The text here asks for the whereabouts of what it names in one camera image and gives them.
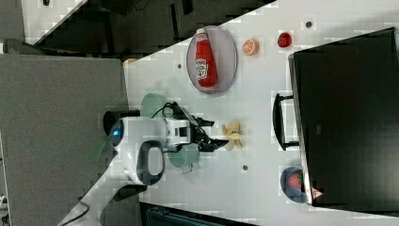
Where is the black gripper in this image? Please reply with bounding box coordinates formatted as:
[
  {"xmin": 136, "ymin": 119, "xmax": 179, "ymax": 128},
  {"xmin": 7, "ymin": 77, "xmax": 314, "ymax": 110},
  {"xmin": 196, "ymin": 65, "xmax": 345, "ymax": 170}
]
[{"xmin": 189, "ymin": 116, "xmax": 229, "ymax": 153}]

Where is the yellow plush banana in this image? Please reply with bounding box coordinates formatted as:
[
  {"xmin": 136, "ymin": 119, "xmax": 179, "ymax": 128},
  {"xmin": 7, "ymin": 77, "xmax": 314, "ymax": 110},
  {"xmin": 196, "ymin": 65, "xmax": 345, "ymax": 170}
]
[{"xmin": 222, "ymin": 121, "xmax": 243, "ymax": 151}]

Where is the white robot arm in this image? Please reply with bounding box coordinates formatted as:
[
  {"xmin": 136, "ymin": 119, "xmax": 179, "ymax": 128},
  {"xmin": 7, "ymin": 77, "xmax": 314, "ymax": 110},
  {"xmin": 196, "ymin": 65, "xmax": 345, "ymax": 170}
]
[{"xmin": 57, "ymin": 117, "xmax": 228, "ymax": 226}]

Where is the black toaster oven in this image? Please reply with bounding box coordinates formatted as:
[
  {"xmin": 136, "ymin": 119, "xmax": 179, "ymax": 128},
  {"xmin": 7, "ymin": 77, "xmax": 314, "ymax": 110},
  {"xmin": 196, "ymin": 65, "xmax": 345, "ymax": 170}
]
[{"xmin": 272, "ymin": 27, "xmax": 399, "ymax": 217}]

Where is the red ketchup bottle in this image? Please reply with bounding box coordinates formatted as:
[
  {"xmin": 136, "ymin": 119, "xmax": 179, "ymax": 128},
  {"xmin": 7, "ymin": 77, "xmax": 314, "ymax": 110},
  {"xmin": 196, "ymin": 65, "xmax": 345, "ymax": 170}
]
[{"xmin": 195, "ymin": 28, "xmax": 217, "ymax": 88}]

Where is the green perforated colander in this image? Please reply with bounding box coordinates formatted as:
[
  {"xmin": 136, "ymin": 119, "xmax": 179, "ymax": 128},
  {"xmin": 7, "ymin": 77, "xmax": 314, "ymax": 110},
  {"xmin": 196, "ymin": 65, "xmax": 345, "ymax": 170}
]
[{"xmin": 140, "ymin": 93, "xmax": 167, "ymax": 118}]

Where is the grey round plate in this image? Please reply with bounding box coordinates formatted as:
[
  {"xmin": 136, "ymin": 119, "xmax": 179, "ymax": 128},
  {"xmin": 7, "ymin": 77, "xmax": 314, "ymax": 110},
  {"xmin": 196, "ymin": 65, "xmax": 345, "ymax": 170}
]
[{"xmin": 186, "ymin": 26, "xmax": 237, "ymax": 94}]

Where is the orange slice toy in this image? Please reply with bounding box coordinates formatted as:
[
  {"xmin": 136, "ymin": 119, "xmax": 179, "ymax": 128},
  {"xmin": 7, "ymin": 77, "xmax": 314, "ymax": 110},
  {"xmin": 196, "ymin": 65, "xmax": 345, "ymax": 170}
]
[{"xmin": 242, "ymin": 39, "xmax": 259, "ymax": 56}]

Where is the red strawberry in bowl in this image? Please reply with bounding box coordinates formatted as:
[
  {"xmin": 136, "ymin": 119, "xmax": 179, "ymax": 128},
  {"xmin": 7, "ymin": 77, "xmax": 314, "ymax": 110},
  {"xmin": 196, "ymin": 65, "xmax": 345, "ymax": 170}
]
[{"xmin": 288, "ymin": 172, "xmax": 303, "ymax": 189}]

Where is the blue small bowl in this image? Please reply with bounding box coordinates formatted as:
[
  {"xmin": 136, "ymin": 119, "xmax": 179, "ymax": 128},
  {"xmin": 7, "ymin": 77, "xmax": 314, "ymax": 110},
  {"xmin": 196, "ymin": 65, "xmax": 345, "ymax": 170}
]
[{"xmin": 280, "ymin": 167, "xmax": 307, "ymax": 203}]

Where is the red strawberry toy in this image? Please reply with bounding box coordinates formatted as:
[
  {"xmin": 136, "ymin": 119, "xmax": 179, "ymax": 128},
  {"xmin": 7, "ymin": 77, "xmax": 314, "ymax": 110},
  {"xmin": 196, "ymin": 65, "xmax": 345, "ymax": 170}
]
[{"xmin": 278, "ymin": 32, "xmax": 293, "ymax": 48}]

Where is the green cup with handle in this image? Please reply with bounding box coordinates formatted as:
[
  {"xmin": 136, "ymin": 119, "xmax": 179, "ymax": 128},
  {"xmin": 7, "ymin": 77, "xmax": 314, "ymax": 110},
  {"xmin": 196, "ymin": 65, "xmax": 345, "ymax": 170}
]
[{"xmin": 168, "ymin": 144, "xmax": 200, "ymax": 174}]

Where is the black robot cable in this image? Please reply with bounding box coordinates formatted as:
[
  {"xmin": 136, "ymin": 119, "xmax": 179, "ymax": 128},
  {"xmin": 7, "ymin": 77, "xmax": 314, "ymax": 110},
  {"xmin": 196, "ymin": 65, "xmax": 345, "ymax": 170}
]
[{"xmin": 151, "ymin": 101, "xmax": 189, "ymax": 120}]

